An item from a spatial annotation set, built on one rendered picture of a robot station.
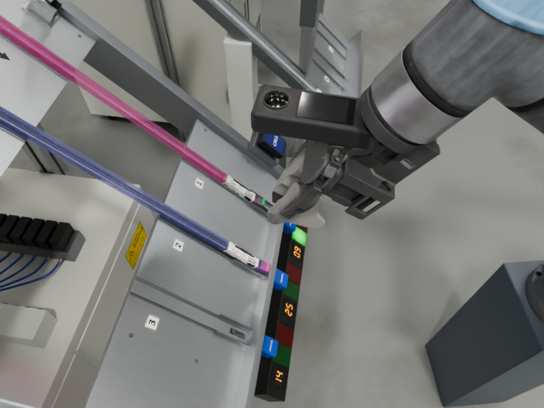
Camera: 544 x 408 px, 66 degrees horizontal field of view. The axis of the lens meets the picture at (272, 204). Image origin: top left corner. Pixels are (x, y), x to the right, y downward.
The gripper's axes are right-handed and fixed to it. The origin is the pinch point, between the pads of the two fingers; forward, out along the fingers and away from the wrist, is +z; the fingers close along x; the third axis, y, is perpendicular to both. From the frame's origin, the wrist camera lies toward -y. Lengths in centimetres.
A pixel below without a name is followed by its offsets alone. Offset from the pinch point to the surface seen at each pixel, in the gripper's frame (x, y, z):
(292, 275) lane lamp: 2.8, 14.6, 19.8
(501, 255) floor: 55, 109, 43
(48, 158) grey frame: 22, -33, 47
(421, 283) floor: 39, 84, 57
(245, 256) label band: -0.2, 3.3, 14.3
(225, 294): -6.6, 2.0, 15.5
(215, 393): -19.5, 4.1, 16.0
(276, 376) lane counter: -14.1, 14.3, 19.7
